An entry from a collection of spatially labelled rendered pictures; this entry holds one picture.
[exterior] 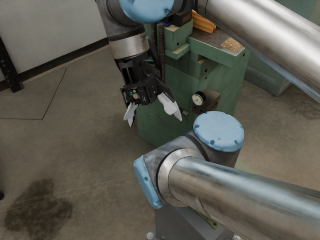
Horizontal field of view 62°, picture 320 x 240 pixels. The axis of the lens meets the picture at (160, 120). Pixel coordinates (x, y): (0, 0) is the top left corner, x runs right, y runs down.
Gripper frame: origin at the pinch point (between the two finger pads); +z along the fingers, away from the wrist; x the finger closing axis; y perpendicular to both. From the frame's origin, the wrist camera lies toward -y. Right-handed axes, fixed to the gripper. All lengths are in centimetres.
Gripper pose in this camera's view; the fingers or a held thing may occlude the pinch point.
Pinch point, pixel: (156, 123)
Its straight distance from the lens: 75.2
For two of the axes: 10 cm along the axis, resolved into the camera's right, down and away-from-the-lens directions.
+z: 2.5, 8.9, 3.9
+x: 9.3, -1.1, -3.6
